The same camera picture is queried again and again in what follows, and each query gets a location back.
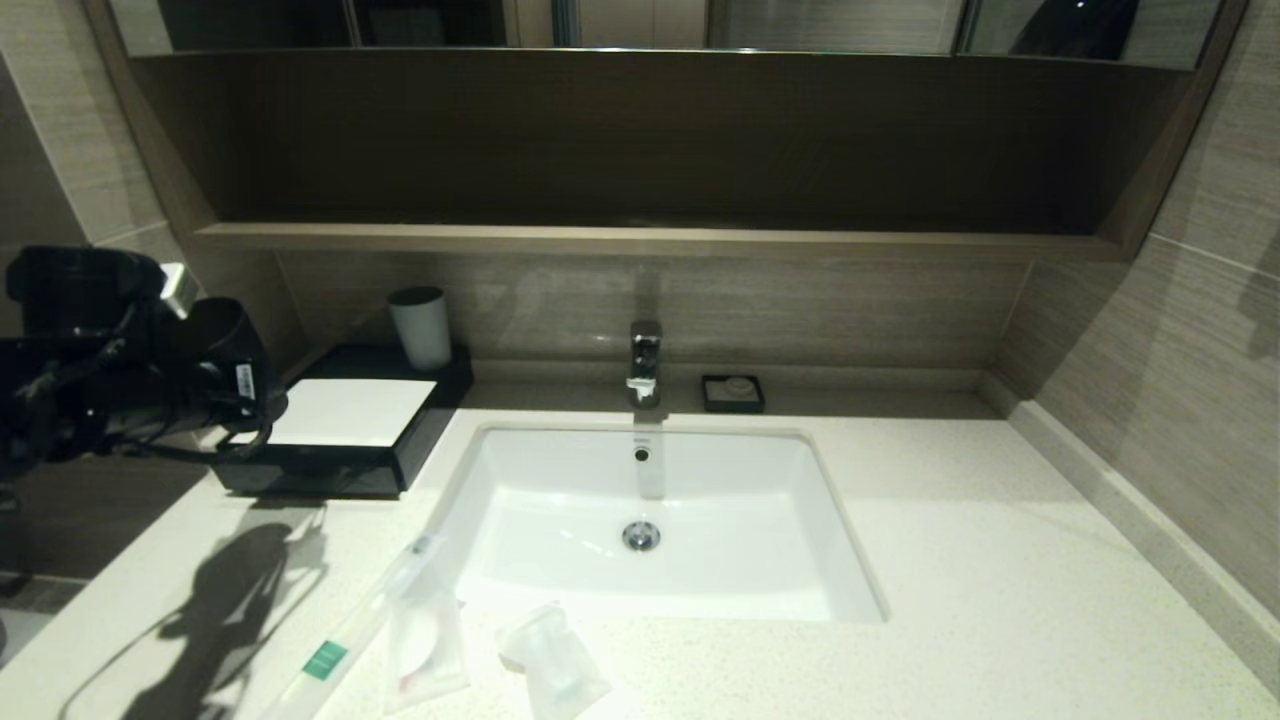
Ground black cup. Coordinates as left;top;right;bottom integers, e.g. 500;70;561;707
185;298;291;426

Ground black drawer box white top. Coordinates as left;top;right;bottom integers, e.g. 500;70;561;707
213;345;476;499

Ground grey white cup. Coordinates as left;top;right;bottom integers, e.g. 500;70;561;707
389;287;454;373

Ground toothbrush packet green label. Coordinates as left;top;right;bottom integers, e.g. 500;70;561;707
262;533;446;720

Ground clear sachet cotton pads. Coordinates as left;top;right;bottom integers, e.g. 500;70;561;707
385;575;473;713

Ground chrome faucet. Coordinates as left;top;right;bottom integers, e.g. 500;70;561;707
627;321;664;410

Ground crumpled clear plastic sachet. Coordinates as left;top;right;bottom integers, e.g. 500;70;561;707
497;600;613;720

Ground black soap dish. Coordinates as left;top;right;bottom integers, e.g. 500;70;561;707
701;375;766;415

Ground white sink basin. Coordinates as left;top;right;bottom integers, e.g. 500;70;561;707
425;422;889;625

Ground mirror cabinet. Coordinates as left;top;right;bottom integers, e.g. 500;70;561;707
110;0;1223;73

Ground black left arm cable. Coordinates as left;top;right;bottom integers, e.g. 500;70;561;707
20;330;276;467

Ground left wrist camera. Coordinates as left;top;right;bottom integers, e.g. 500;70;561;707
5;245;201;341

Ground brown wooden wall shelf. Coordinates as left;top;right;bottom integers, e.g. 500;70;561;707
85;0;1246;263

